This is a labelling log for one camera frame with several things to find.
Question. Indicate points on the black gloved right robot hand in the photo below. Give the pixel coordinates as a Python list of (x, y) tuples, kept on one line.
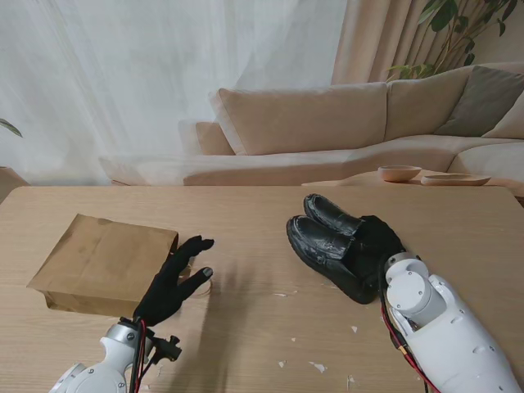
[(376, 245)]

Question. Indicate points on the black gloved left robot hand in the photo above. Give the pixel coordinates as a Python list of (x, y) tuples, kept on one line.
[(163, 294)]

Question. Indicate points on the black leather loafer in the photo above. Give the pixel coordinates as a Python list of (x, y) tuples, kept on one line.
[(331, 213), (319, 245)]

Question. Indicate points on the brown paper bag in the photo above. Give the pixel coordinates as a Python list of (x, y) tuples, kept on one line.
[(102, 262)]

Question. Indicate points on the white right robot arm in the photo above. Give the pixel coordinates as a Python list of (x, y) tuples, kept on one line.
[(442, 327)]

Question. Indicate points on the wooden coffee table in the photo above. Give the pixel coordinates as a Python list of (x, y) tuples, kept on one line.
[(360, 180)]

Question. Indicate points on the wooden bowl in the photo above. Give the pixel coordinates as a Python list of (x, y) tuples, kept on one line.
[(399, 174)]

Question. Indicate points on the shallow wooden dish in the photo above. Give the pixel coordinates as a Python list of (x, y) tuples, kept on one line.
[(454, 180)]

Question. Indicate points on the beige sofa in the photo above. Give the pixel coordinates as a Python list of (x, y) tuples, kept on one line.
[(307, 123)]

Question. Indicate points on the beige cushion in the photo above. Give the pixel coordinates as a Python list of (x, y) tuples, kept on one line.
[(509, 127)]

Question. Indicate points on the grey cushion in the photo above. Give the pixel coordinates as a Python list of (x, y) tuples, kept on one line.
[(483, 98)]

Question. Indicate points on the beige planter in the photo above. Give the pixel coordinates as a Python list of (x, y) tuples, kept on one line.
[(10, 182)]

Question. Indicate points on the beige curtain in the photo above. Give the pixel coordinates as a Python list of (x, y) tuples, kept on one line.
[(380, 41)]

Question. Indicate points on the white sheer curtain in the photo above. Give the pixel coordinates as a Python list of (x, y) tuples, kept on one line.
[(123, 82)]

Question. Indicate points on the single green plant leaf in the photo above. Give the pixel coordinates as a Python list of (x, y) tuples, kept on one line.
[(12, 127)]

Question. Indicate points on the tall green leafy plant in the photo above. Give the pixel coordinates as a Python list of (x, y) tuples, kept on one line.
[(444, 16)]

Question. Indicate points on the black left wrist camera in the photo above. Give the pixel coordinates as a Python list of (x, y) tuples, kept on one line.
[(170, 350)]

